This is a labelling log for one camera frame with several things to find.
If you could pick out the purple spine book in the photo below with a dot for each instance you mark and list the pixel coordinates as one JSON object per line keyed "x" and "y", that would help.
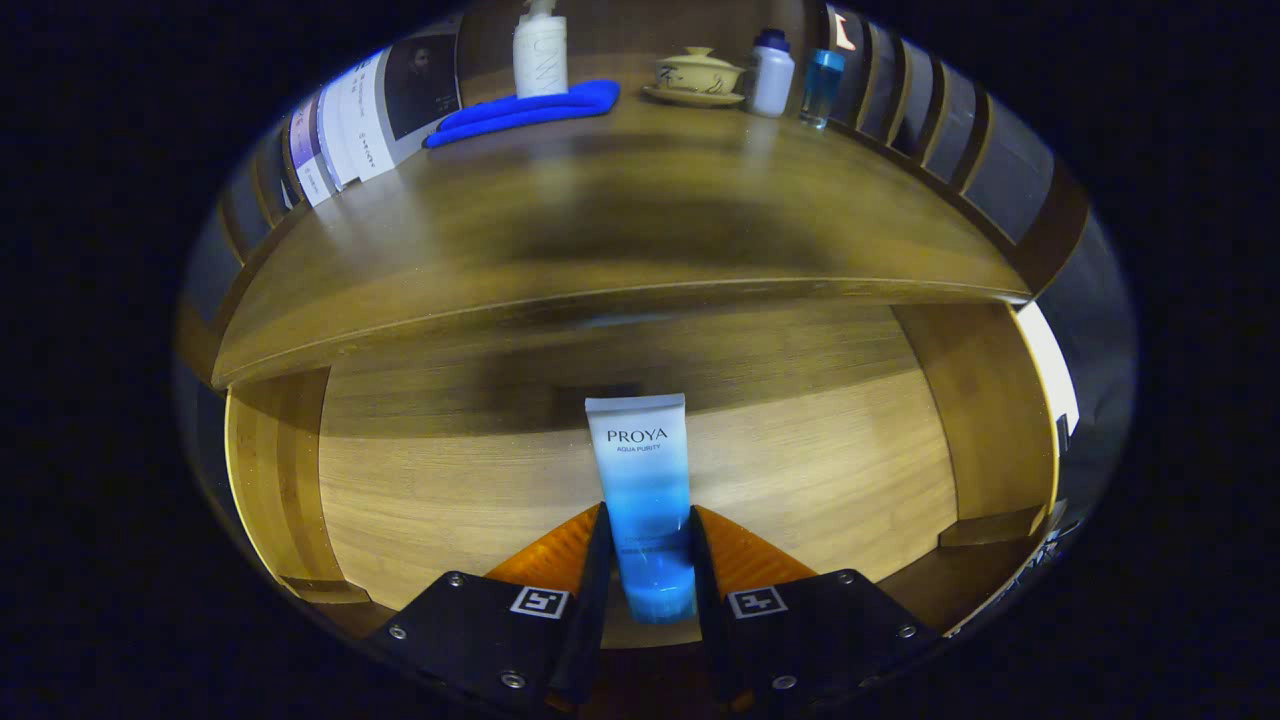
{"x": 310, "y": 160}

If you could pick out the white pump bottle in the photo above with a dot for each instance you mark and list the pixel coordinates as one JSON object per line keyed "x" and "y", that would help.
{"x": 540, "y": 55}

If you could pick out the thick white and black book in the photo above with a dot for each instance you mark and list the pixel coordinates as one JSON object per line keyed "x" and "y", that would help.
{"x": 400, "y": 100}

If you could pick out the blue folded cloth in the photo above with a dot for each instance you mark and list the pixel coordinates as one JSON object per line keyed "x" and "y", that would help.
{"x": 520, "y": 112}

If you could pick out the clear blue bottle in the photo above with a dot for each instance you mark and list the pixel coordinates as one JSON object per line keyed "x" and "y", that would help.
{"x": 822, "y": 90}

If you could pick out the yellow lidded tea cup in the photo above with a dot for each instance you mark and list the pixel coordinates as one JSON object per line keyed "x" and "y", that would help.
{"x": 695, "y": 75}

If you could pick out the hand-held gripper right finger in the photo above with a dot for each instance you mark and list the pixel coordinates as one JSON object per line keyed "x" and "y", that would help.
{"x": 708, "y": 610}

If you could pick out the brown wooden drawer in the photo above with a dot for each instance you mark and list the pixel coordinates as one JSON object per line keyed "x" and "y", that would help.
{"x": 450, "y": 500}

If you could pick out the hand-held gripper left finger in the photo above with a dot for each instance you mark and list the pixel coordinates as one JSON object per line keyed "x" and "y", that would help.
{"x": 590, "y": 610}

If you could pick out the white bottle with dark cap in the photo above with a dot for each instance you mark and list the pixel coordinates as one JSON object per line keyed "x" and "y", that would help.
{"x": 772, "y": 80}

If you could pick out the blue and white cosmetic tube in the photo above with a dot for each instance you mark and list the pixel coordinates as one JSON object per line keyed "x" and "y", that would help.
{"x": 640, "y": 470}

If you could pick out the thin white book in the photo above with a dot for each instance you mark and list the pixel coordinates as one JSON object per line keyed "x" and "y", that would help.
{"x": 335, "y": 140}

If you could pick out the brown wooden countertop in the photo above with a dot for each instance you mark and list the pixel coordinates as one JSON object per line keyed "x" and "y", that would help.
{"x": 600, "y": 200}

